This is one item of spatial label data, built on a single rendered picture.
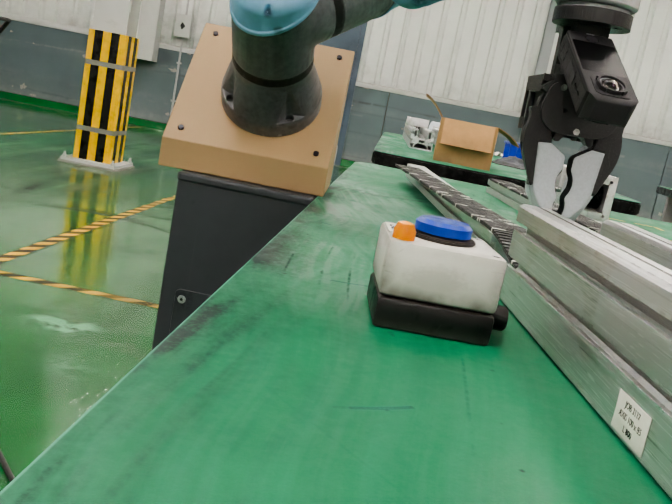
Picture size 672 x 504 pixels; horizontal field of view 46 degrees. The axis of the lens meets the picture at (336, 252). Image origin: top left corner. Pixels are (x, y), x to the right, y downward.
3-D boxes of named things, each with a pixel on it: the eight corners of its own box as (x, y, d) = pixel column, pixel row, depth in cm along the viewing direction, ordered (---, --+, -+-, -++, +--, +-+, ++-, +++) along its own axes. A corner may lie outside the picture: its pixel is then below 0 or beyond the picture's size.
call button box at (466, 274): (365, 296, 61) (382, 215, 59) (490, 319, 61) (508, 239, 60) (371, 326, 53) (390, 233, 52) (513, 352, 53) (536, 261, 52)
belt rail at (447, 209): (405, 176, 183) (407, 163, 182) (422, 179, 183) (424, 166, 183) (486, 259, 89) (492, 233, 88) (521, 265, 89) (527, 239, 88)
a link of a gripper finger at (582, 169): (564, 236, 81) (585, 146, 79) (582, 247, 75) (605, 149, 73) (534, 231, 81) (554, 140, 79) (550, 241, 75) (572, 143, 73)
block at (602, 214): (541, 206, 172) (552, 163, 170) (593, 217, 172) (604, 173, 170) (552, 213, 162) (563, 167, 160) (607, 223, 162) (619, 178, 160)
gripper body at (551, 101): (586, 147, 81) (614, 25, 79) (616, 151, 72) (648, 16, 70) (513, 133, 80) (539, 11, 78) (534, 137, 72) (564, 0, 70)
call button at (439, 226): (408, 237, 58) (414, 210, 57) (462, 247, 58) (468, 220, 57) (414, 247, 54) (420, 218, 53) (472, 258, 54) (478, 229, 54)
